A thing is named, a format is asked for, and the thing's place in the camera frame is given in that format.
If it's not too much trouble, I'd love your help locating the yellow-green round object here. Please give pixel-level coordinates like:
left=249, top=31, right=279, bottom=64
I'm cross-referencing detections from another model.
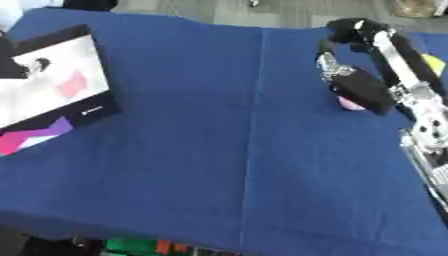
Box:
left=420, top=53, right=448, bottom=78

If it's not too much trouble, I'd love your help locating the tan woven basket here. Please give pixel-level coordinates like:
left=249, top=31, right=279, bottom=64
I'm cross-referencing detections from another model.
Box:
left=388, top=0, right=447, bottom=19

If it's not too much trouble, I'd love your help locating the pink round object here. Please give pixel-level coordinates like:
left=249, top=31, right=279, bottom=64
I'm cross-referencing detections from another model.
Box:
left=336, top=95, right=368, bottom=112

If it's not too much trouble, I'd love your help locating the orange object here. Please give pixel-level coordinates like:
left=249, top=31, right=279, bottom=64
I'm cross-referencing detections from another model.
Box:
left=154, top=239, right=191, bottom=256

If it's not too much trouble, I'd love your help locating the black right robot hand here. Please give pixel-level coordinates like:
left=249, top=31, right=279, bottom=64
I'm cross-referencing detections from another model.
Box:
left=313, top=17, right=448, bottom=125

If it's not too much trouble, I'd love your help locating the small black object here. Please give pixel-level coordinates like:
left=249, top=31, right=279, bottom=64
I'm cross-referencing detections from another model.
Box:
left=24, top=57, right=55, bottom=76

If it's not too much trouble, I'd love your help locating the dark chair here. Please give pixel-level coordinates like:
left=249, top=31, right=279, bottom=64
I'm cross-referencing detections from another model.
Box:
left=61, top=0, right=119, bottom=13

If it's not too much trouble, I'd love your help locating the green object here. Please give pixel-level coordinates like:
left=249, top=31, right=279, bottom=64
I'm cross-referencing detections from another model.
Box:
left=103, top=237, right=158, bottom=256

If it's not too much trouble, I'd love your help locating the black box with white inside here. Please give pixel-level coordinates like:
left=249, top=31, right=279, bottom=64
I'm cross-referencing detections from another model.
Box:
left=0, top=23, right=123, bottom=158

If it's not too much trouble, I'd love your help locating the pink block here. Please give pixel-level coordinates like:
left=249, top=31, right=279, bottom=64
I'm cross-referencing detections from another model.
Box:
left=54, top=71, right=90, bottom=100

